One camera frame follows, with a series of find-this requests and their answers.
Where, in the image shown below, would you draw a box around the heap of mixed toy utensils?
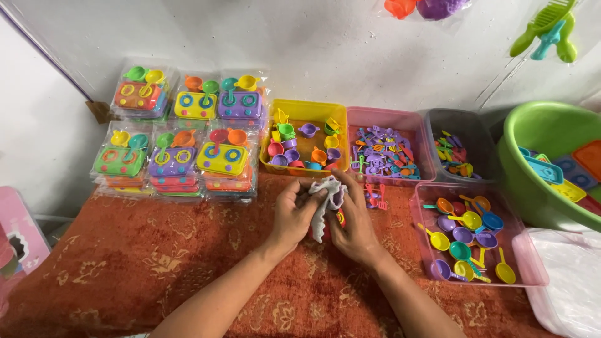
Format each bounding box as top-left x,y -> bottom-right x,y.
433,131 -> 483,181

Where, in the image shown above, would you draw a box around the red toy stove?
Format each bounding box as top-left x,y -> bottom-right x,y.
308,208 -> 347,243

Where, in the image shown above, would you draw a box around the brown tape piece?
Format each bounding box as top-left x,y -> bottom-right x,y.
85,100 -> 112,125

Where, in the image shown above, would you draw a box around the bag of orange purple toys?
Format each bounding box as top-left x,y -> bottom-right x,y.
383,0 -> 473,22

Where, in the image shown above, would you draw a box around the green plastic basin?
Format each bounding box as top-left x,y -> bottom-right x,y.
498,100 -> 601,233

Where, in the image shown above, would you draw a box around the heap of colourful toy pans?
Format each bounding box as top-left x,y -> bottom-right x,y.
417,194 -> 517,285

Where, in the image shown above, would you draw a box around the pink cardboard box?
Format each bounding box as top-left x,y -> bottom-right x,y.
0,186 -> 51,308

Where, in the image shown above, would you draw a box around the clear bin with white bags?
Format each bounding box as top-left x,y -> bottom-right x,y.
511,227 -> 601,338

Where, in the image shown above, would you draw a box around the stacks of packed toy stove sets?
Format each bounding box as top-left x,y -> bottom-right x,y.
89,59 -> 269,203

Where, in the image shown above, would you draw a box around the clear pink plastic bin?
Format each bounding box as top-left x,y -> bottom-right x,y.
408,181 -> 550,288

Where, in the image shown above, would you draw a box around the green toy comb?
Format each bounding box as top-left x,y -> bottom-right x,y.
509,0 -> 577,58

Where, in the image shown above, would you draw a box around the heap of colourful toy pots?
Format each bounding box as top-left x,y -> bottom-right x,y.
267,108 -> 343,172

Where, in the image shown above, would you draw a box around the heap of loose toy stoves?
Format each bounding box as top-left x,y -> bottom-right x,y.
518,139 -> 601,218

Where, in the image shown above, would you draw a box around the person's left hand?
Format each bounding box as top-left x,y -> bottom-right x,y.
269,177 -> 329,254

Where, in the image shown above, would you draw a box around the person's right hand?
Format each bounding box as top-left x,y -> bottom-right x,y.
327,169 -> 382,267

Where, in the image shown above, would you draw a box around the heap of purple toy utensils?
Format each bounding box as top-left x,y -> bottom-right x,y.
350,125 -> 422,181

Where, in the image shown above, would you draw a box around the grey cleaning cloth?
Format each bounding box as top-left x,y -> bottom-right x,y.
307,176 -> 348,244

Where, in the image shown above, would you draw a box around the grey plastic bin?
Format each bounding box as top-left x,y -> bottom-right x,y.
423,108 -> 499,184

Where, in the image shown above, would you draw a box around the yellow plastic bin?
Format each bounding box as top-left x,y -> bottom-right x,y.
259,99 -> 351,178

